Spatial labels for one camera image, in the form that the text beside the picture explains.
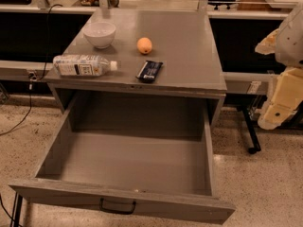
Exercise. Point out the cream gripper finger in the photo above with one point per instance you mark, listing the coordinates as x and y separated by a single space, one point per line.
268 44
285 98

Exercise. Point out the dark blue rxbar wrapper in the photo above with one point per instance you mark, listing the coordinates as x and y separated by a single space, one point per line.
149 71

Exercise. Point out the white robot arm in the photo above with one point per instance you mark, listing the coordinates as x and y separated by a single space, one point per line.
289 41

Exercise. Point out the open grey top drawer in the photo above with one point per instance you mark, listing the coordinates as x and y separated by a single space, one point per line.
155 150

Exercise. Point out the wooden box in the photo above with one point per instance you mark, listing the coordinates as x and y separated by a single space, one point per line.
253 5

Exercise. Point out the grey wooden cabinet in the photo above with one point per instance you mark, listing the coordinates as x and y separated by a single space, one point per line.
181 39

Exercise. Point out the orange fruit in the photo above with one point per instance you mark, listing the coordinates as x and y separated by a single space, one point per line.
144 45

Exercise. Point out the white ceramic bowl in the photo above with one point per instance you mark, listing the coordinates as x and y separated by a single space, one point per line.
99 34

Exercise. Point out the clear plastic water bottle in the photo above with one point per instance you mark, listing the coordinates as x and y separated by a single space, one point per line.
83 65

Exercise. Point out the black drawer handle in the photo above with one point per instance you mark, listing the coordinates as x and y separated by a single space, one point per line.
116 207

